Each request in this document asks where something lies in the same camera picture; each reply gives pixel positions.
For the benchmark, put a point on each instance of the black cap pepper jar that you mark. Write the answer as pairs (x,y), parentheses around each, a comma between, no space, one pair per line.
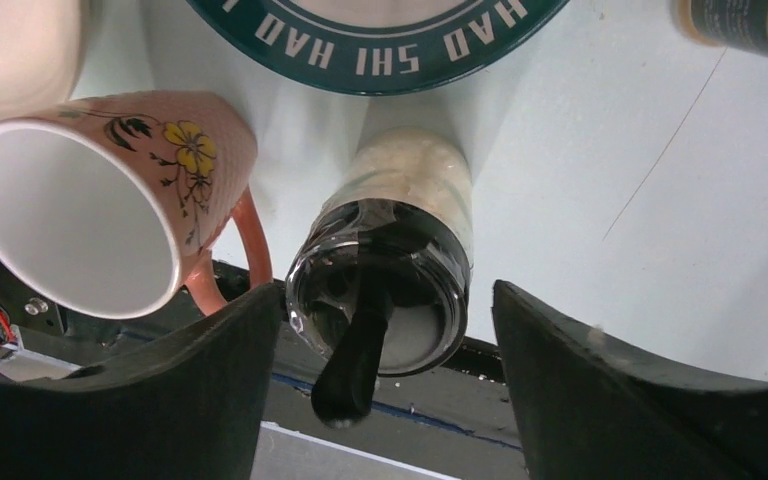
(738,24)

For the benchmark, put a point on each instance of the patterned rim white plate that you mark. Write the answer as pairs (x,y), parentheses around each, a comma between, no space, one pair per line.
(376,48)

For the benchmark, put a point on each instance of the pink ceramic mug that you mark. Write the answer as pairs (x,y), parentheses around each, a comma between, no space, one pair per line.
(111,205)

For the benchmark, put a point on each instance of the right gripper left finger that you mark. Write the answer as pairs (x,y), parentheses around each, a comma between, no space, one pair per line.
(186,406)

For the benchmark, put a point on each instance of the cream round plate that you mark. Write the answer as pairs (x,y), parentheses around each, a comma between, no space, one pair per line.
(43,45)

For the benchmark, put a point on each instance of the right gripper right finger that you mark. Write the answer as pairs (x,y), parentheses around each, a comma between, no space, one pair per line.
(591,406)

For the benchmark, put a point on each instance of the black lid spice jar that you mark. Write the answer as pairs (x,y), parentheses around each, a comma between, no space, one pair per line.
(380,287)

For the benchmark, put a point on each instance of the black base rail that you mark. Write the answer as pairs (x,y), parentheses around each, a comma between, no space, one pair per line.
(455,418)

